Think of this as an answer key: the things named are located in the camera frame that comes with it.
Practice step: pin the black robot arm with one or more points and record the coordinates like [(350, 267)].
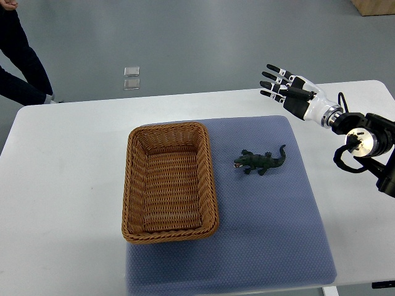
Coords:
[(366, 137)]

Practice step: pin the upper metal floor plate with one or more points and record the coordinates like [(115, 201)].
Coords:
[(131, 71)]

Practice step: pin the blue-grey textured mat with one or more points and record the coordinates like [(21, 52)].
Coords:
[(270, 234)]

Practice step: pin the person in dark trousers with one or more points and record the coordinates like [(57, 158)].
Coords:
[(36, 88)]

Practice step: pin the brown wicker basket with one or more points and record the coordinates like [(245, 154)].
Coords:
[(169, 189)]

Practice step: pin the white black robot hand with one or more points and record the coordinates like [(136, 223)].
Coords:
[(299, 96)]

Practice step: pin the black table control panel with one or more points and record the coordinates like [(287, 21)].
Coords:
[(383, 285)]

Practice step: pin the dark green toy crocodile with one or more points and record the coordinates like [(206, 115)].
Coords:
[(260, 162)]

